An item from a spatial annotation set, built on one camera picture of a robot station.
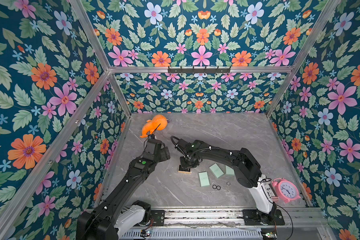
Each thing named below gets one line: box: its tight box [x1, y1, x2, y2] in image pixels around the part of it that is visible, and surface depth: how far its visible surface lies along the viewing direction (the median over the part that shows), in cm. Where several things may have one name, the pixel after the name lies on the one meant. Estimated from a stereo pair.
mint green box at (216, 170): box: [209, 163, 225, 179], surface depth 88 cm
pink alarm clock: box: [271, 177, 301, 203], surface depth 82 cm
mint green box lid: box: [198, 171, 210, 187], surface depth 86 cm
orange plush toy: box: [139, 114, 168, 139], surface depth 109 cm
